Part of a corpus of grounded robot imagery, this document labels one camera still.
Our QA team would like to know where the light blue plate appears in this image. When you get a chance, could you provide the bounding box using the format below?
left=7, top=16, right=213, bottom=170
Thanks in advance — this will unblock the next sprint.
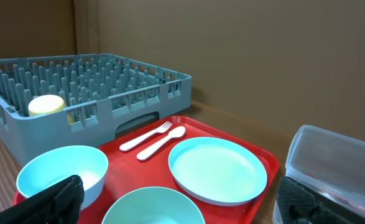
left=169, top=137, right=268, bottom=207

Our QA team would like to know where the grey dishwasher rack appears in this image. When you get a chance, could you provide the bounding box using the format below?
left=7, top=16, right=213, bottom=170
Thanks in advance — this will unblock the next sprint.
left=0, top=54, right=192, bottom=166

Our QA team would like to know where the white plastic fork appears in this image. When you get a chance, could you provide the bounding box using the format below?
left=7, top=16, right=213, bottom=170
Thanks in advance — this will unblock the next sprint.
left=119, top=121, right=172, bottom=152

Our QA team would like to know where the white plastic spoon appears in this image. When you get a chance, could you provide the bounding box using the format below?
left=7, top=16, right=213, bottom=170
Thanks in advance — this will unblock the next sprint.
left=137, top=126, right=186, bottom=161

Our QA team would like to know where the light blue bowl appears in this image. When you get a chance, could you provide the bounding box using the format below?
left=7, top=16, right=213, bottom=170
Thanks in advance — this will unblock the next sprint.
left=16, top=145, right=109, bottom=209

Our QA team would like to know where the clear plastic bin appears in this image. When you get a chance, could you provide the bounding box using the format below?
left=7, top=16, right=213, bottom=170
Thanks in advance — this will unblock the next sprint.
left=272, top=125, right=365, bottom=223

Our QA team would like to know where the yellow plastic cup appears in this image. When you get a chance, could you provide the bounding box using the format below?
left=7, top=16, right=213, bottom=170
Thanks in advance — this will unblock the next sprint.
left=28, top=95, right=67, bottom=116

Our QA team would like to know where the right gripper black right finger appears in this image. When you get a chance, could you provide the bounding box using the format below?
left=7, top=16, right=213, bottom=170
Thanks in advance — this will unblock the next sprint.
left=276, top=176, right=365, bottom=224

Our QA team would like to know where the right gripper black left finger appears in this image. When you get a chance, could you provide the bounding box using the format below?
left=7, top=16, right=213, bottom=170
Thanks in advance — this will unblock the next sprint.
left=0, top=175, right=85, bottom=224

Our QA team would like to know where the green bowl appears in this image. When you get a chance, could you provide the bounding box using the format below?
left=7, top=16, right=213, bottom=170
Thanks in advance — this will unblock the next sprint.
left=102, top=187, right=205, bottom=224

